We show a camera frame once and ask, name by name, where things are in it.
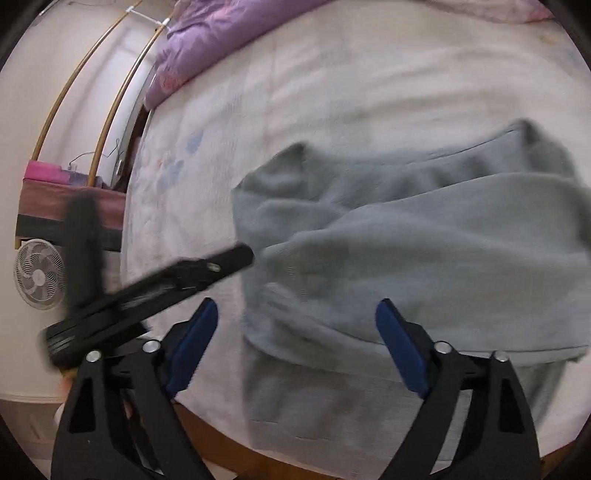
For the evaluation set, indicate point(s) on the white electric fan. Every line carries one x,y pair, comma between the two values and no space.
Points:
37,277

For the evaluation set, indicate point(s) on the white rail post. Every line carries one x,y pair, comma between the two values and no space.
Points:
147,16

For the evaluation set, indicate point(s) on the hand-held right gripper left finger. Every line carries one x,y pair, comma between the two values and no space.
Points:
194,348

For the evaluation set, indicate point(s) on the wooden rail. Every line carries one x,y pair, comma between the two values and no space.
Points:
120,101
69,87

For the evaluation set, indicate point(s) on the pink striped towel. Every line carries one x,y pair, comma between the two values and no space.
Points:
46,203

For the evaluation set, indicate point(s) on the white fuzzy bed blanket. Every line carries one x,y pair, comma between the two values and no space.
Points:
346,69

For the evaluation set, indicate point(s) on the grey zip hoodie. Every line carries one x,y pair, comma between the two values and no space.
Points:
415,230

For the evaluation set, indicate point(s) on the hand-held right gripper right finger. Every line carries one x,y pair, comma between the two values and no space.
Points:
401,350

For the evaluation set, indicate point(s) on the dark-topped white drawer cabinet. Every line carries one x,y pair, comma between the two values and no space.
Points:
134,138

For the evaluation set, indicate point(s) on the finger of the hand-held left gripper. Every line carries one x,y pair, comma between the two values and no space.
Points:
198,274

